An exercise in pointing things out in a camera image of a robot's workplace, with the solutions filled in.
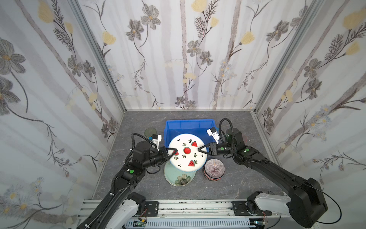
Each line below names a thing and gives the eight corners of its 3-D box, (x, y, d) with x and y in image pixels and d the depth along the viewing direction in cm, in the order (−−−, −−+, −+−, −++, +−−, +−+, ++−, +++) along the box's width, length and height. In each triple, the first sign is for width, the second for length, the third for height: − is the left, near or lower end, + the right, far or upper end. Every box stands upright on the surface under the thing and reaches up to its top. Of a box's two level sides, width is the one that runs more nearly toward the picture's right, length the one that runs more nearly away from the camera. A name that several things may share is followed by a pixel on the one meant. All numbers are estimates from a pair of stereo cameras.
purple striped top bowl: (203, 181, 85) (206, 175, 76) (202, 166, 91) (204, 158, 83) (221, 181, 85) (226, 175, 77) (219, 166, 92) (223, 158, 83)
